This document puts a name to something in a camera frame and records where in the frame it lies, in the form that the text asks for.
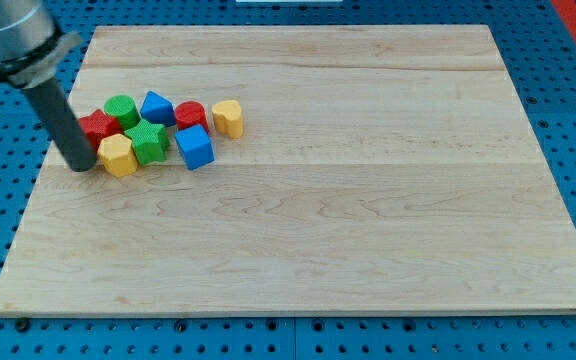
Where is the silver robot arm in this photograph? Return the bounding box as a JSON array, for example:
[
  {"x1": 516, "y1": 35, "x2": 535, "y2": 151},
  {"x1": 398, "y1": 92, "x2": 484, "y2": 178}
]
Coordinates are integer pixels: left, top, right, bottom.
[{"x1": 0, "y1": 0, "x2": 82, "y2": 89}]

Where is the light wooden board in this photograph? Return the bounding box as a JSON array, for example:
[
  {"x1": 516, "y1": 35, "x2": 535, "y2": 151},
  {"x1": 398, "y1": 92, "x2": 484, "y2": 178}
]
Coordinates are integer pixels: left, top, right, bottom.
[{"x1": 0, "y1": 25, "x2": 576, "y2": 318}]

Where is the yellow heart block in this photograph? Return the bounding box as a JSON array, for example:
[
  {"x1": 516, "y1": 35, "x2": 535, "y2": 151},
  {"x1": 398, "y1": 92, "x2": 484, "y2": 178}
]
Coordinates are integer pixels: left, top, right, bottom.
[{"x1": 211, "y1": 100, "x2": 244, "y2": 139}]

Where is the blue cube block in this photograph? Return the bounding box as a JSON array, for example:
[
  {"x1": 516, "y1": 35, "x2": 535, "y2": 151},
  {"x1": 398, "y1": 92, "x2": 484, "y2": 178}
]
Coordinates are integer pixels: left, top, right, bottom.
[{"x1": 175, "y1": 125, "x2": 214, "y2": 170}]

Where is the red cylinder block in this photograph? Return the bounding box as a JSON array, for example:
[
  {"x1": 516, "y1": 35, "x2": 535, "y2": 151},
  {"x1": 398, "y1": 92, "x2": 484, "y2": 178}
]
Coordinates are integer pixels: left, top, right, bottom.
[{"x1": 174, "y1": 100, "x2": 210, "y2": 133}]

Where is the green star block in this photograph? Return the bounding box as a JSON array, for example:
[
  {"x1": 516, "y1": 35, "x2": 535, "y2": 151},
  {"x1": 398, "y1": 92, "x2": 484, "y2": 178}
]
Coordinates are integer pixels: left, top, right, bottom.
[{"x1": 125, "y1": 119, "x2": 170, "y2": 165}]

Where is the blue triangle block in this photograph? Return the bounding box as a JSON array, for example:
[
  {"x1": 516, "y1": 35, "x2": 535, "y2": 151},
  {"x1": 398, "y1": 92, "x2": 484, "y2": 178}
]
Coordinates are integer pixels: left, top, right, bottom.
[{"x1": 140, "y1": 91, "x2": 176, "y2": 127}]

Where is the yellow hexagon block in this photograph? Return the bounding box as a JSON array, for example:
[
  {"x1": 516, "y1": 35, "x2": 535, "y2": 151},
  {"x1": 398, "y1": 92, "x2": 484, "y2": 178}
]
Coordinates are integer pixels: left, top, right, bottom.
[{"x1": 97, "y1": 134, "x2": 139, "y2": 177}]

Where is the green cylinder block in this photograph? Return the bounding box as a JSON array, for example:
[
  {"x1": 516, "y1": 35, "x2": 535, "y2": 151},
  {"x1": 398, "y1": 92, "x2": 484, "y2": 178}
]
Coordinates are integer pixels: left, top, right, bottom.
[{"x1": 103, "y1": 94, "x2": 140, "y2": 130}]

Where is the red star block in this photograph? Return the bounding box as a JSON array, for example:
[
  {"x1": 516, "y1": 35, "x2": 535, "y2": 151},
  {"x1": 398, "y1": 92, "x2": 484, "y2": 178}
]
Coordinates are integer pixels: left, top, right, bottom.
[{"x1": 78, "y1": 109, "x2": 123, "y2": 151}]

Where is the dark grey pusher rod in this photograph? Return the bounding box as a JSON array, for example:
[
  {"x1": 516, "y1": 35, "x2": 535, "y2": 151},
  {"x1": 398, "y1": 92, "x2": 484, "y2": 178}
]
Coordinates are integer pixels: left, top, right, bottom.
[{"x1": 22, "y1": 78, "x2": 97, "y2": 172}]

